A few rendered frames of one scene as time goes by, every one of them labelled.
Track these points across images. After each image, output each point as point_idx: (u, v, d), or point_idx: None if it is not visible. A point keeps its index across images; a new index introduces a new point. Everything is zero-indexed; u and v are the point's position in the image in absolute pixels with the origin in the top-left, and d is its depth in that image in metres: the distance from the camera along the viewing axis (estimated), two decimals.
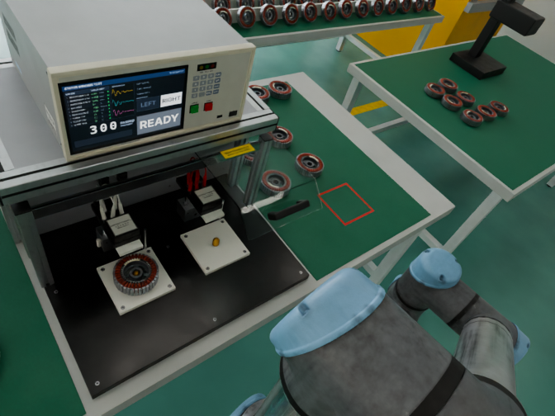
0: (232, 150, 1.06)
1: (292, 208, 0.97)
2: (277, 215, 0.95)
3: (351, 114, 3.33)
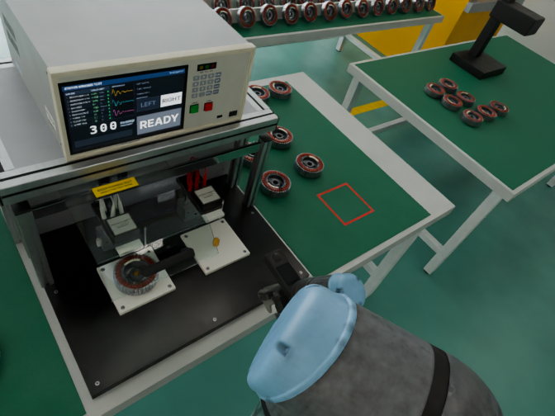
0: (108, 186, 0.88)
1: (168, 260, 0.80)
2: (147, 271, 0.78)
3: (351, 114, 3.33)
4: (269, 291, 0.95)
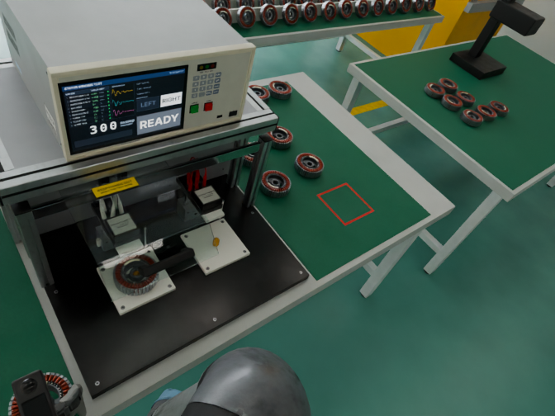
0: (108, 186, 0.88)
1: (168, 260, 0.80)
2: (147, 271, 0.78)
3: (351, 114, 3.33)
4: None
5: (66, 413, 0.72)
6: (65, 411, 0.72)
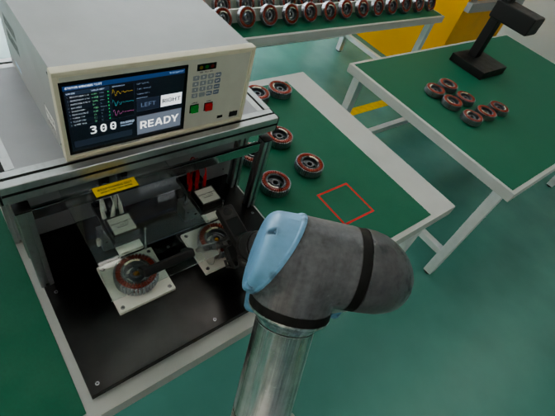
0: (108, 186, 0.88)
1: (168, 260, 0.80)
2: (147, 271, 0.78)
3: (351, 114, 3.33)
4: (220, 241, 1.08)
5: None
6: None
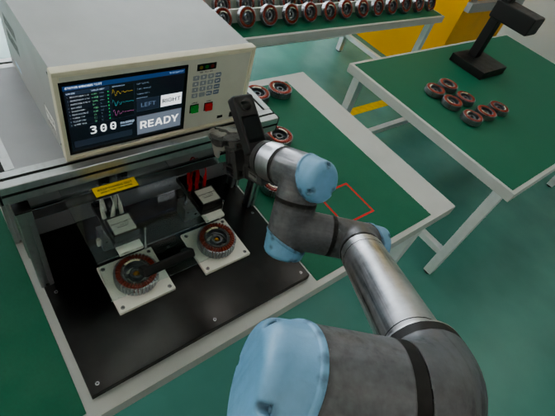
0: (108, 186, 0.88)
1: (168, 260, 0.80)
2: (147, 271, 0.78)
3: (351, 114, 3.33)
4: (225, 139, 0.81)
5: None
6: None
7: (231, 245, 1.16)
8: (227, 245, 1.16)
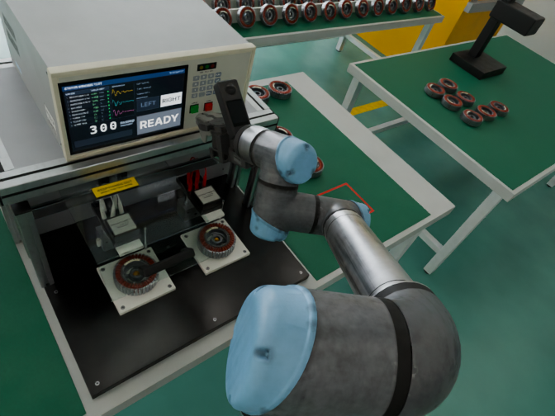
0: (108, 186, 0.88)
1: (168, 260, 0.80)
2: (147, 271, 0.78)
3: (351, 114, 3.33)
4: (211, 124, 0.83)
5: None
6: None
7: (231, 245, 1.16)
8: (227, 245, 1.16)
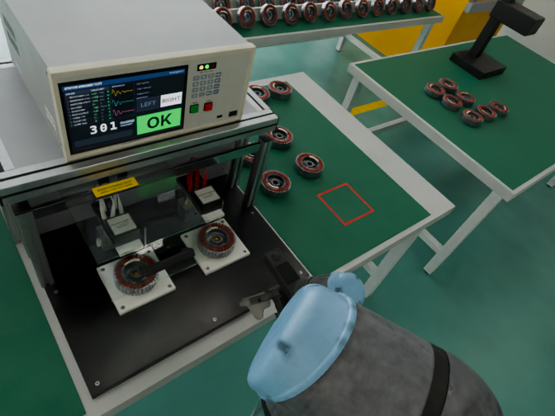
0: (108, 186, 0.88)
1: (168, 260, 0.80)
2: (147, 271, 0.78)
3: (351, 114, 3.33)
4: (268, 290, 0.95)
5: None
6: None
7: (231, 245, 1.16)
8: (227, 245, 1.16)
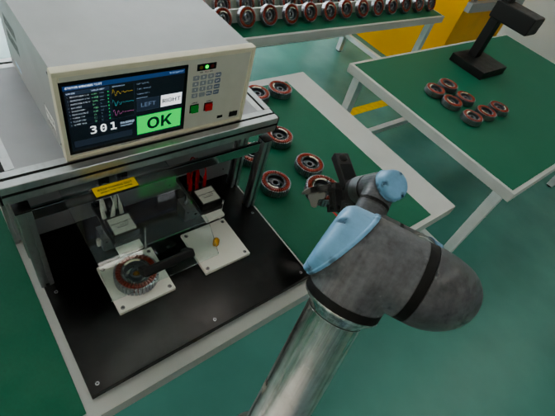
0: (108, 186, 0.88)
1: (168, 260, 0.80)
2: (147, 271, 0.78)
3: (351, 114, 3.33)
4: (328, 184, 1.13)
5: None
6: None
7: None
8: None
